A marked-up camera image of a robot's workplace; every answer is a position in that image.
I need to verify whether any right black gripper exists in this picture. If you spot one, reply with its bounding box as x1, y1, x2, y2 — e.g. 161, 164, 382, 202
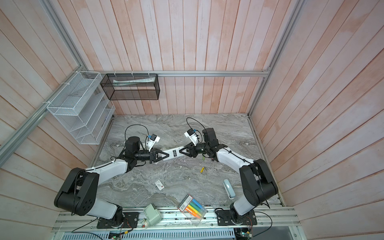
180, 141, 210, 158

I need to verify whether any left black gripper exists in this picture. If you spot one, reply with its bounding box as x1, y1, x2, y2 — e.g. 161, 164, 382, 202
134, 147, 169, 164

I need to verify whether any red white remote control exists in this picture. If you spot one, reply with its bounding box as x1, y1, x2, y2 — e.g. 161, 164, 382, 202
163, 146, 185, 161

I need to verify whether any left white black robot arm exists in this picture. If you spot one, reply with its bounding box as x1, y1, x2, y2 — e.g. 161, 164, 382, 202
54, 135, 169, 220

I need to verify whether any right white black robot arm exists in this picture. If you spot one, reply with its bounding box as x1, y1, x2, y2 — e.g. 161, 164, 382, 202
180, 128, 279, 221

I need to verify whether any small white card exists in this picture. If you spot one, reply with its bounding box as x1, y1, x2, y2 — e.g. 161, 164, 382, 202
155, 180, 165, 191

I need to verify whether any pale green square device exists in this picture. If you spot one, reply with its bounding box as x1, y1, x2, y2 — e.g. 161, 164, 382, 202
142, 204, 162, 227

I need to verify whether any clear box of markers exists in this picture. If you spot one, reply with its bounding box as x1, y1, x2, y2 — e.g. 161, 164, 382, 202
178, 194, 208, 226

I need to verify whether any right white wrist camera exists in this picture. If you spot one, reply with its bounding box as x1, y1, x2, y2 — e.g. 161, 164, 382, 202
184, 128, 200, 146

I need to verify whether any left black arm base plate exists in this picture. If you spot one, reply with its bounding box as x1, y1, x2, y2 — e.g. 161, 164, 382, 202
97, 212, 139, 229

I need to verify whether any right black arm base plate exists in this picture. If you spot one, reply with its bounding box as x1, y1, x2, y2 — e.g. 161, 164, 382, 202
214, 208, 258, 226

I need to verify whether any black wire mesh basket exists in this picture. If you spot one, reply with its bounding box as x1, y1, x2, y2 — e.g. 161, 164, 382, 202
101, 73, 161, 101

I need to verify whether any white wire mesh shelf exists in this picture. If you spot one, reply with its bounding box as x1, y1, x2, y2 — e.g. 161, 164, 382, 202
47, 72, 115, 145

